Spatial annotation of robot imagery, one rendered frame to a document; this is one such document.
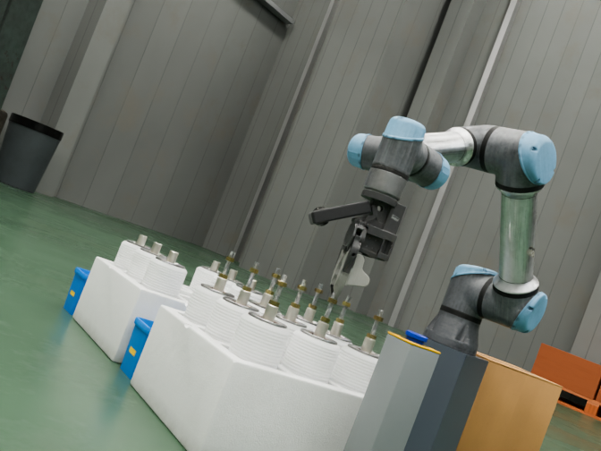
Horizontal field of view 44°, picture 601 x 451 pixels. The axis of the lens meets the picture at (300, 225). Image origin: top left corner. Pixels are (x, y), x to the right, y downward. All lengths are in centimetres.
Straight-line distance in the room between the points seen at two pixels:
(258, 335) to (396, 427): 28
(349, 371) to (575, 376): 566
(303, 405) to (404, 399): 18
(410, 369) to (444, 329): 75
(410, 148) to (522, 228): 56
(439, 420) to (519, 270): 44
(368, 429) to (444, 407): 70
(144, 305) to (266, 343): 52
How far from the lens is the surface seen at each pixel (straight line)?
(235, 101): 1066
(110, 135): 932
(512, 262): 194
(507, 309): 199
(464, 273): 206
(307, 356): 139
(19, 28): 573
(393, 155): 141
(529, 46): 943
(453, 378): 200
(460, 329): 205
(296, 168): 888
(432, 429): 202
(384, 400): 131
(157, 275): 181
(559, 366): 707
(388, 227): 142
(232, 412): 130
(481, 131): 187
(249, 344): 133
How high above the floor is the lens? 38
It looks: 2 degrees up
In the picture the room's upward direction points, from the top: 21 degrees clockwise
